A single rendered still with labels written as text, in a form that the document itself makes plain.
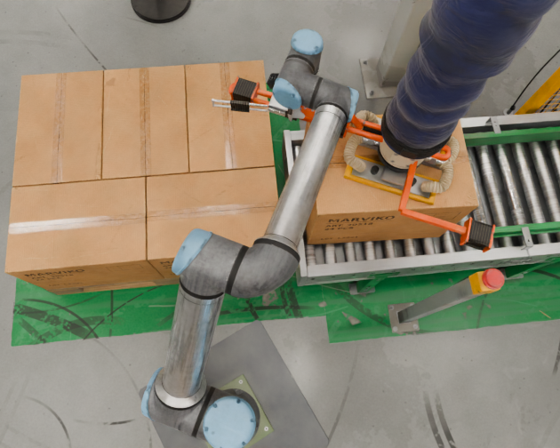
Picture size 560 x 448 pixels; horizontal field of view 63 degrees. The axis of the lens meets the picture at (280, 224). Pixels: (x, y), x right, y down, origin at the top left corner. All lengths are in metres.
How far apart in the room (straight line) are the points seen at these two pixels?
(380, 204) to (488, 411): 1.42
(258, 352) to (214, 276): 0.78
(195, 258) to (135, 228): 1.14
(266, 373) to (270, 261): 0.81
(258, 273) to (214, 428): 0.59
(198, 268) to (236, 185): 1.16
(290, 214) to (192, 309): 0.32
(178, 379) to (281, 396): 0.52
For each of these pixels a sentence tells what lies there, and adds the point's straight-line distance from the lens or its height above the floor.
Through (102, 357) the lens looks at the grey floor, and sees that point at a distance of 2.64.
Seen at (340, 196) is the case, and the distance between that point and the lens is 1.70.
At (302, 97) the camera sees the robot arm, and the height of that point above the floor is 1.41.
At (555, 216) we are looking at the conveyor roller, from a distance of 2.47.
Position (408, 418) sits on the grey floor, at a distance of 2.61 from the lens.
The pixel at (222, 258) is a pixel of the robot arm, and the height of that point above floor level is 1.54.
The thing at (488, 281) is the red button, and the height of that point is 1.04.
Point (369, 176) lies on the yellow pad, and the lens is 1.72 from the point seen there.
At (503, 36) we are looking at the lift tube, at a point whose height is 1.74.
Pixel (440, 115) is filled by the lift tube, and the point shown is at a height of 1.41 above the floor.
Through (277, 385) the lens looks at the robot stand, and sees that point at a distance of 1.75.
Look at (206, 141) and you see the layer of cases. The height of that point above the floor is 0.54.
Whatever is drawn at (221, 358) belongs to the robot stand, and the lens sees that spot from 1.76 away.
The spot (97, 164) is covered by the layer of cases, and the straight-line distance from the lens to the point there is 2.31.
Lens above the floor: 2.50
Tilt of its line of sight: 71 degrees down
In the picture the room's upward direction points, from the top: 6 degrees clockwise
